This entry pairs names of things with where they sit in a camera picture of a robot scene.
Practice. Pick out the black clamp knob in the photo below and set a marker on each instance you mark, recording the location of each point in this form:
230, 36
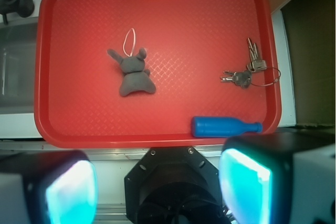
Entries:
24, 8

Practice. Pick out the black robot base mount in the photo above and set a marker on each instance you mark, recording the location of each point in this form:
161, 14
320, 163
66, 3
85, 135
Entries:
174, 185

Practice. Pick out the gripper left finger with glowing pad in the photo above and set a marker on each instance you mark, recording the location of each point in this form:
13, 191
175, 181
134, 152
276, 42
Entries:
49, 187

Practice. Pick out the blue toy bottle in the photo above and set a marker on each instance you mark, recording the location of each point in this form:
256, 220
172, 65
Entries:
208, 126

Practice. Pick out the red plastic tray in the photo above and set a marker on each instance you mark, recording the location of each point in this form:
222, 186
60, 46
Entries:
189, 44

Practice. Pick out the white table frame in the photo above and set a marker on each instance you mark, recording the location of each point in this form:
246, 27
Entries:
288, 105

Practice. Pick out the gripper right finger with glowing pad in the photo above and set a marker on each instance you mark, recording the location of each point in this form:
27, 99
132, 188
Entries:
283, 177

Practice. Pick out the silver keys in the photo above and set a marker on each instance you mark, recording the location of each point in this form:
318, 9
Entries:
257, 64

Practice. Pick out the grey plush bunny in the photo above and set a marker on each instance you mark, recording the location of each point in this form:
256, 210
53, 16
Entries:
136, 78

